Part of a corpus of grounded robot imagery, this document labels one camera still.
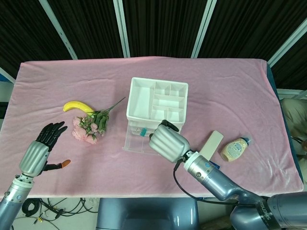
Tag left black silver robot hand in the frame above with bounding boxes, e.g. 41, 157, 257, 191
18, 121, 72, 178

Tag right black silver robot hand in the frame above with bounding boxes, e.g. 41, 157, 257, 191
148, 119, 190, 163

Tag clear plastic drawer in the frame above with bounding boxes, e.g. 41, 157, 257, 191
122, 121, 161, 156

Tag white plastic drawer organizer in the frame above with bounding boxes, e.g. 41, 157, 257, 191
126, 77, 189, 136

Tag cream plastic case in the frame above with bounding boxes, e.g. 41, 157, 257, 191
200, 130, 224, 161

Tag pink velvet table cloth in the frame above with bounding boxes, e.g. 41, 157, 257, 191
0, 57, 304, 199

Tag pale yellow lotion bottle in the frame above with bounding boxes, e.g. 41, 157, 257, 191
220, 136, 252, 162

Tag yellow banana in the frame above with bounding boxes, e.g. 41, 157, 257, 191
63, 101, 95, 114

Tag pink artificial flower bouquet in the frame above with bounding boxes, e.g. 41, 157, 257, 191
72, 96, 127, 145

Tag grey robot torso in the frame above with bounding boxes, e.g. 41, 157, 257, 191
95, 197, 200, 230

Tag person in khaki clothing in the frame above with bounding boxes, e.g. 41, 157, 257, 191
280, 98, 307, 154

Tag white metal rack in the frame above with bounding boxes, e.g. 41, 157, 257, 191
275, 88, 307, 100

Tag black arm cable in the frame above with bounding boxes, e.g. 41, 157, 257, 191
173, 160, 255, 207

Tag black floor cables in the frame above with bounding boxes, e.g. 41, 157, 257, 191
23, 197, 99, 225

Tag white partition post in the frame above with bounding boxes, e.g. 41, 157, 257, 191
0, 67, 16, 83
112, 0, 131, 58
38, 0, 78, 60
190, 0, 218, 58
268, 16, 307, 67

